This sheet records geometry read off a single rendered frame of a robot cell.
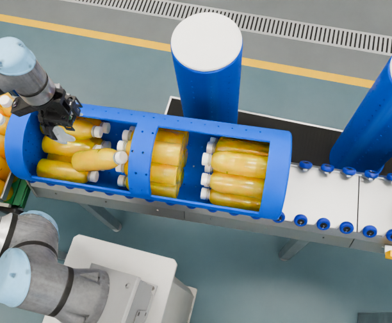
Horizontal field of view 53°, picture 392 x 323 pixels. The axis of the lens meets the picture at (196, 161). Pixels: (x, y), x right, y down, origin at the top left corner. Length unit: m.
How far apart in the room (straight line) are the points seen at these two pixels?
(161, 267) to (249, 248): 1.22
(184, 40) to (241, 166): 0.63
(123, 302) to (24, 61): 0.53
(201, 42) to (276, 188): 0.71
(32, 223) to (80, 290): 0.22
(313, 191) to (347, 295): 1.03
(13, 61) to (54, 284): 0.48
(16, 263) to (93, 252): 0.32
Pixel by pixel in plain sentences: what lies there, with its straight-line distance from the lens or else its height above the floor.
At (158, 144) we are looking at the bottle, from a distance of 1.23.
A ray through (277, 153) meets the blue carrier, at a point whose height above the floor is 1.23.
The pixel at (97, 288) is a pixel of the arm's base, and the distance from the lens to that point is 0.99.
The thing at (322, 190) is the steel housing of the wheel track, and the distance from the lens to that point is 1.48.
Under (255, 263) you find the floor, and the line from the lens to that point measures 2.32.
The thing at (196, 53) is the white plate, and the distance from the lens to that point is 1.58.
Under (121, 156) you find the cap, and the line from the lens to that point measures 1.24.
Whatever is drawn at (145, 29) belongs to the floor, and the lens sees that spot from 3.05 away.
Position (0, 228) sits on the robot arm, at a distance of 1.06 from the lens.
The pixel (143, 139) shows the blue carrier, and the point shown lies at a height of 1.23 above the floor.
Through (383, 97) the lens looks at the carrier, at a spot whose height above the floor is 0.93.
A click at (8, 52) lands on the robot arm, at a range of 0.85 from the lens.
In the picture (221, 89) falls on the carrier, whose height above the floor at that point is 0.89.
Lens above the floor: 2.30
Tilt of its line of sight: 68 degrees down
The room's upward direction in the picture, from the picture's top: 10 degrees counter-clockwise
